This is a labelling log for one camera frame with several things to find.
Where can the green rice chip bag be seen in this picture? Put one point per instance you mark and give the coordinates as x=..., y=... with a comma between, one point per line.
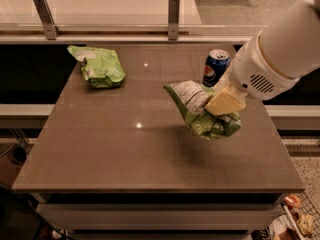
x=100, y=67

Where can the left metal railing bracket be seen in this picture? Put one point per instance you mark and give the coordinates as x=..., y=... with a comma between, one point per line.
x=45, y=16

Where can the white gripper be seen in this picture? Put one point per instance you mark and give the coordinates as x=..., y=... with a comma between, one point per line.
x=255, y=71

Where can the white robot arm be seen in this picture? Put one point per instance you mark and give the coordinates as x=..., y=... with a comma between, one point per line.
x=273, y=61

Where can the wire basket with items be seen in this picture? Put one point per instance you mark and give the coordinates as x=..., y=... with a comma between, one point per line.
x=299, y=220

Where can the green jalapeno chip bag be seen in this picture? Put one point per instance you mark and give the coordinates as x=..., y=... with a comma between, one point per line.
x=190, y=98

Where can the glass railing panel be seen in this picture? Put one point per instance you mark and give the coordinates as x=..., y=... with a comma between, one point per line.
x=213, y=17

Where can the blue Pepsi can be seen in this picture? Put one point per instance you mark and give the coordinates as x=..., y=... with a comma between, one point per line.
x=216, y=64

